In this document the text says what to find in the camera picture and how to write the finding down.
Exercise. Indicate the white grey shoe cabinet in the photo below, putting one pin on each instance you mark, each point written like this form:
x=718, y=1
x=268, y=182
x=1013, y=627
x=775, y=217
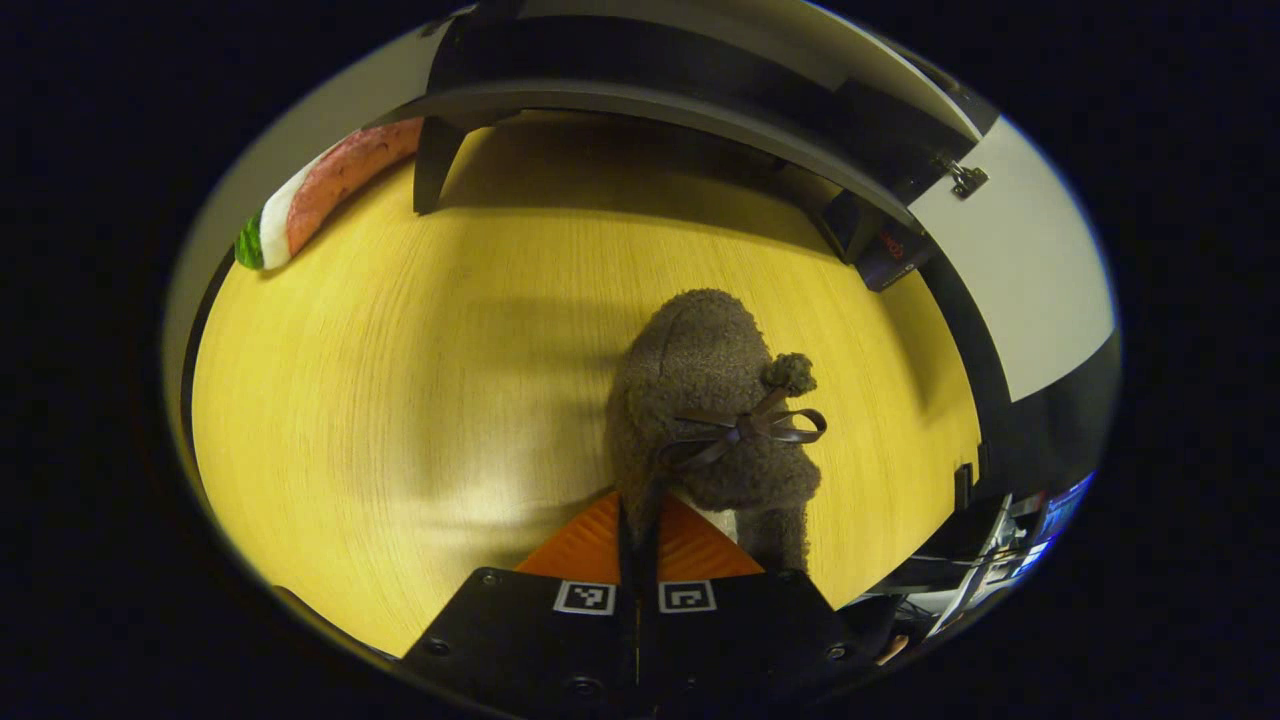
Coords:
x=700, y=110

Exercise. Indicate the black backdrop cloth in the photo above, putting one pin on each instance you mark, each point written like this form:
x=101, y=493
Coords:
x=1060, y=430

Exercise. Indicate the brown fuzzy shoe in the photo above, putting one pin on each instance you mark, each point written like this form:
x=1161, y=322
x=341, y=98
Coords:
x=700, y=370

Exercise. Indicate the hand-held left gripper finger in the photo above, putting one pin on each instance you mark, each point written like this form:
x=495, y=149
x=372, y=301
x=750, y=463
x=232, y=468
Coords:
x=628, y=620
x=648, y=620

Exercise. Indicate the metal door hinge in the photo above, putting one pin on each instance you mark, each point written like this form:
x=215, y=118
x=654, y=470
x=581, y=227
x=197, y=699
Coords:
x=965, y=178

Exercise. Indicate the red white green striped object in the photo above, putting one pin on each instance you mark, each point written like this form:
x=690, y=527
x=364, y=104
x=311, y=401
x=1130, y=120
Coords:
x=330, y=180

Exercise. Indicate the computer monitor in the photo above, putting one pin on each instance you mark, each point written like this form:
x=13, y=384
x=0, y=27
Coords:
x=1065, y=505

